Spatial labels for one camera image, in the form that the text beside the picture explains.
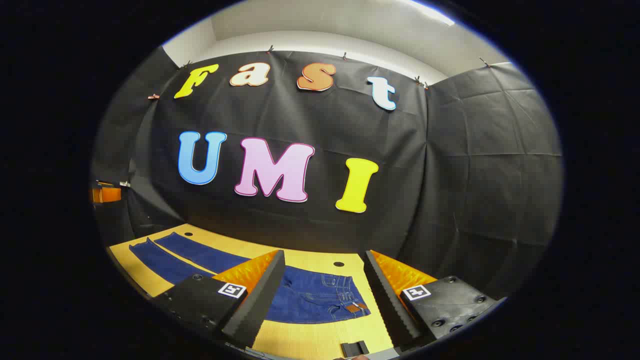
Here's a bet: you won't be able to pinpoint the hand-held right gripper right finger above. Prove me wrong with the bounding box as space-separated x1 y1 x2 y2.
363 249 501 350

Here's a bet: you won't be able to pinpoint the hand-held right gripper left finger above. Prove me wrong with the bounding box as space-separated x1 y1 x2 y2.
152 249 286 350

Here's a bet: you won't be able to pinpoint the blue jeans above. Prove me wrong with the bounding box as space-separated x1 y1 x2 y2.
128 232 372 324

